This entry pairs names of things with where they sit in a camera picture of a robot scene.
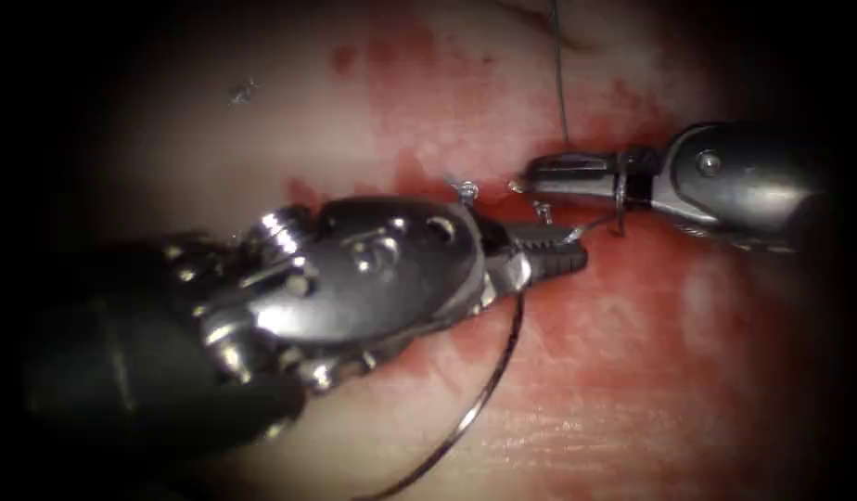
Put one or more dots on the left arm needle driver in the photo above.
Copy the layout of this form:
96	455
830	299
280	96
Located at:
401	278

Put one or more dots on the right arm needle driver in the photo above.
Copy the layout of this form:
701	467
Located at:
734	188

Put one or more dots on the left arm needle driver jaw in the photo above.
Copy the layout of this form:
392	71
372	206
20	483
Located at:
561	263
547	238

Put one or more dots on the right arm needle driver jaw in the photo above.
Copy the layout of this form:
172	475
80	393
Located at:
574	186
574	164

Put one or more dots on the black thread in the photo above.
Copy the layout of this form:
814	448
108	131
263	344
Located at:
559	69

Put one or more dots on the dark left arm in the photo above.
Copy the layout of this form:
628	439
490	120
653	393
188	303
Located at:
122	362

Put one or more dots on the black stitching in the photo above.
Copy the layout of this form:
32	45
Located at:
466	189

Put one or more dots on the tissue pad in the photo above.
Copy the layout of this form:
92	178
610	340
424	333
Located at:
644	348

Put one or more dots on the curved steel needle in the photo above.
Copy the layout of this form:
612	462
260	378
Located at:
494	383

